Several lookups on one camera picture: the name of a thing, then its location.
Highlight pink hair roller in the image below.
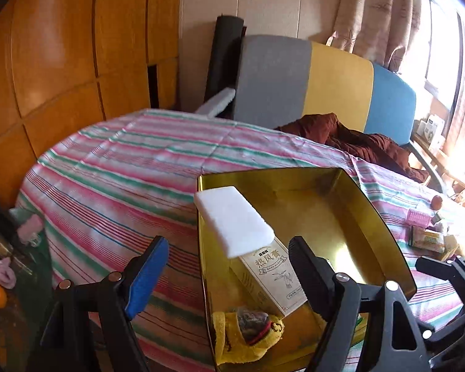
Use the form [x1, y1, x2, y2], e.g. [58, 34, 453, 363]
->
[406, 209, 433, 228]

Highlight wooden side table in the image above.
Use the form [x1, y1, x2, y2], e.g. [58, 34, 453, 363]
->
[411, 132, 465, 207]

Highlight orange wooden wardrobe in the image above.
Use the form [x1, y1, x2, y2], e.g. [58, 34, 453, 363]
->
[0, 0, 179, 208]

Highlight white boxes on side table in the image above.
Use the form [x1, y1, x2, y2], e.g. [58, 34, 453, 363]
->
[417, 114, 445, 143]

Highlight gold metal tray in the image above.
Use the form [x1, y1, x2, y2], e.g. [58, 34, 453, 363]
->
[197, 168, 417, 371]

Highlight white foam block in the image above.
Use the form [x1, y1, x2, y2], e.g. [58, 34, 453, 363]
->
[194, 186, 275, 259]

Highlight yellow cloth pouch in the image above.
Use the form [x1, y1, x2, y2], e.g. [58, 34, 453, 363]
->
[211, 308, 285, 365]

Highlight dark red blanket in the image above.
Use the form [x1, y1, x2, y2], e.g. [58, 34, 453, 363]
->
[276, 113, 428, 183]

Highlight pink cloth on shelf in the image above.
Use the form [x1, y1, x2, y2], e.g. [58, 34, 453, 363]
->
[17, 214, 43, 247]

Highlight striped pink green tablecloth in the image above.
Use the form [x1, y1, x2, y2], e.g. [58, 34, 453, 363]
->
[15, 108, 464, 372]

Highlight grey yellow blue chair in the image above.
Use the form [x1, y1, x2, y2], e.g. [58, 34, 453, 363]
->
[194, 34, 447, 195]

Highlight black rolled mat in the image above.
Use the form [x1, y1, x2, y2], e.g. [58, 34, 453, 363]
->
[204, 15, 246, 102]

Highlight beige patterned curtain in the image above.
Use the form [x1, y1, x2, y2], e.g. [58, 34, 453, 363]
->
[327, 0, 422, 72]

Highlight green yellow snack packet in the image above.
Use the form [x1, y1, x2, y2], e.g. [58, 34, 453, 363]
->
[409, 226, 445, 254]

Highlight white printed carton box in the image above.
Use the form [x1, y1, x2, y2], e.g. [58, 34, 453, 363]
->
[230, 238, 307, 318]

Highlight orange tangerine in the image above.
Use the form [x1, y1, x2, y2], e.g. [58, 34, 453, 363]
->
[430, 195, 443, 212]

